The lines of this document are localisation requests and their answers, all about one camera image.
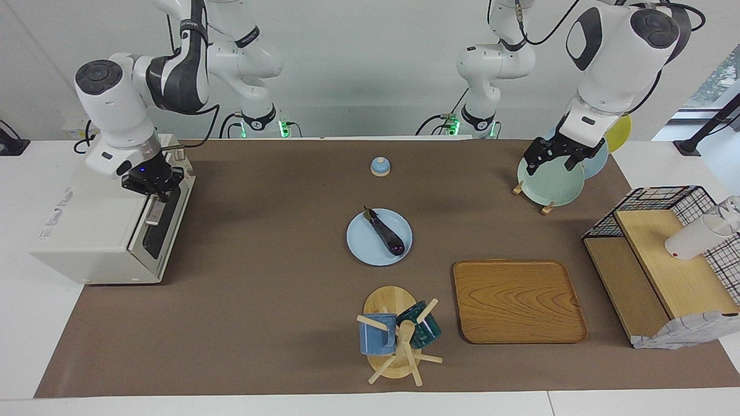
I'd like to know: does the glass oven door with handle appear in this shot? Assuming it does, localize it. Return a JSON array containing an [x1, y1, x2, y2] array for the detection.
[[128, 173, 196, 277]]

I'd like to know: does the dark purple eggplant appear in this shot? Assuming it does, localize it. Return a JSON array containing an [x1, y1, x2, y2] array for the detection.
[[362, 206, 406, 257]]

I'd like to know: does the light blue plate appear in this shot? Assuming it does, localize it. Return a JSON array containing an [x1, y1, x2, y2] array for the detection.
[[346, 209, 413, 267]]

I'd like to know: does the white toaster oven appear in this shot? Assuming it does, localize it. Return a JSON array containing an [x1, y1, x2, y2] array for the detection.
[[30, 135, 196, 285]]

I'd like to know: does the wooden plate rack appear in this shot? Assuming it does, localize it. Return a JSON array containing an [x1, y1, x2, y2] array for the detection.
[[512, 180, 556, 216]]

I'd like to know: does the grey blue plate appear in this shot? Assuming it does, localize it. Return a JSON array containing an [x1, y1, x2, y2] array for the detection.
[[546, 128, 609, 180]]

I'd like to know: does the pale green plate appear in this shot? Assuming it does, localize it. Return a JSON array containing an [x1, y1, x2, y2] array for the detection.
[[517, 153, 586, 207]]

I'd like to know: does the yellow plate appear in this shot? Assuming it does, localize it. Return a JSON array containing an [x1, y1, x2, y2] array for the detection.
[[604, 114, 632, 153]]

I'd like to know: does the white power box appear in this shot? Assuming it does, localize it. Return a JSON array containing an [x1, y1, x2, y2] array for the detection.
[[62, 114, 93, 139]]

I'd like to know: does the square wooden tray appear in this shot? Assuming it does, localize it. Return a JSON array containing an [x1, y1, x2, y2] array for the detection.
[[453, 259, 589, 345]]

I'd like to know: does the white paper cup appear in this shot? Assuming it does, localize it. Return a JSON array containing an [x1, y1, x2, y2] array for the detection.
[[664, 213, 735, 261]]

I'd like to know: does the brown table mat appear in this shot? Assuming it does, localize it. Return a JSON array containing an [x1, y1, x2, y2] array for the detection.
[[34, 139, 740, 398]]

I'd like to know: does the wooden two-tier shelf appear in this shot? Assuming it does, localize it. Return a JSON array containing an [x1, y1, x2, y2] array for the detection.
[[583, 209, 740, 347]]

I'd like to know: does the clear drinking glass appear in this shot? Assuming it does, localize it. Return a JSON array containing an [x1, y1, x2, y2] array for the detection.
[[717, 195, 740, 232]]

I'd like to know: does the window with greenery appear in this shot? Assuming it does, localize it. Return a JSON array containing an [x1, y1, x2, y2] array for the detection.
[[682, 46, 740, 110]]

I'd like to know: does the wooden mug tree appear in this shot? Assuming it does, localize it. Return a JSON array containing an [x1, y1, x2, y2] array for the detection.
[[356, 285, 443, 387]]

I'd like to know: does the dark green mug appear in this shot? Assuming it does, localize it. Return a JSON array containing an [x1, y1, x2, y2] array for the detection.
[[395, 300, 442, 350]]

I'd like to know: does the white patterned cloth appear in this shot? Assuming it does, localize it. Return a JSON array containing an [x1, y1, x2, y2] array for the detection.
[[631, 310, 740, 350]]

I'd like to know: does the blue mug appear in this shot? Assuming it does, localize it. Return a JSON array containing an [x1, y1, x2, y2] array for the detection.
[[359, 313, 398, 355]]

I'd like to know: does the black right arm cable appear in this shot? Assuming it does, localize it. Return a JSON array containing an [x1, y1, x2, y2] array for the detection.
[[156, 0, 221, 152]]

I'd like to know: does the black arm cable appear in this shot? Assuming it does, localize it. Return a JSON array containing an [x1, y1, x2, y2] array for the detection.
[[156, 0, 221, 152], [486, 0, 707, 116]]

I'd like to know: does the black oven power cable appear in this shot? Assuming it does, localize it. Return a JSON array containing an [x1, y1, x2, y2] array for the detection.
[[73, 118, 102, 154]]

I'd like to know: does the black wire basket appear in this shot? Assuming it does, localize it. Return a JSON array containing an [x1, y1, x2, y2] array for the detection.
[[582, 185, 740, 306]]

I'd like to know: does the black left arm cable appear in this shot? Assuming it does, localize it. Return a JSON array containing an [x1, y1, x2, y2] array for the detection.
[[486, 0, 707, 116]]

